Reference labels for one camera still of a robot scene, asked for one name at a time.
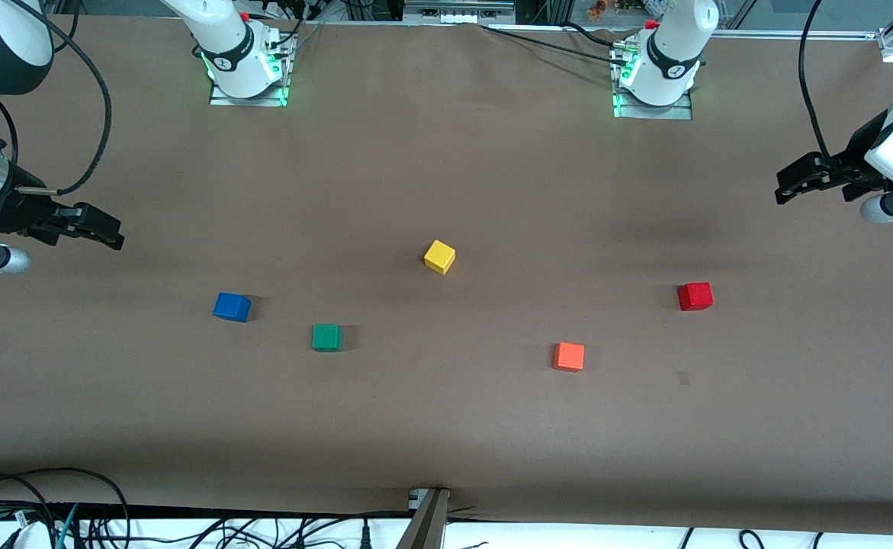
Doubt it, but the red wooden cube block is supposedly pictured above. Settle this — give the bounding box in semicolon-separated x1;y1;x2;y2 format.
677;281;715;312

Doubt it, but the blue wooden cube block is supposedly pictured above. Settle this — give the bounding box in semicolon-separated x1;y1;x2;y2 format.
213;292;252;323

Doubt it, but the orange wooden cube block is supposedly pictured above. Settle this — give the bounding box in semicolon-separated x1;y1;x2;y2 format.
553;342;586;373

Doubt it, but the yellow wooden cube block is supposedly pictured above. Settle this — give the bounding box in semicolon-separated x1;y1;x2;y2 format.
424;239;457;275

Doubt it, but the grey power strip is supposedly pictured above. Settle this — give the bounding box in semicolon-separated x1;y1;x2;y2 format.
404;0;516;24

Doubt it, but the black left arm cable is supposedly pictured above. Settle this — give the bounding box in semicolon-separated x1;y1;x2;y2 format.
798;0;832;161

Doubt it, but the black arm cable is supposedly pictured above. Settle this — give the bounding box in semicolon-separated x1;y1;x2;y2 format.
798;0;832;161
4;0;113;196

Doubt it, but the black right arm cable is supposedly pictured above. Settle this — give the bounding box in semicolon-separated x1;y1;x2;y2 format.
4;0;113;196

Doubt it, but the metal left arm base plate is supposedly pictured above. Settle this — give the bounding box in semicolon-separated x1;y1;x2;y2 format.
612;46;695;120

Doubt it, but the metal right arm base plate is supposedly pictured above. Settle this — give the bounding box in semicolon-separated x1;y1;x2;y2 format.
208;34;294;108

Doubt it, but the black looped cable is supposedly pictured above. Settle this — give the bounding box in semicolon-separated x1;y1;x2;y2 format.
0;467;130;535

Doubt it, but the teal cable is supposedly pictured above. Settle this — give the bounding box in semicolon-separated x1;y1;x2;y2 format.
53;503;81;549

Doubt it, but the black table cable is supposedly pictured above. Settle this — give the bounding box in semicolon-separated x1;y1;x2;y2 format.
480;23;634;62

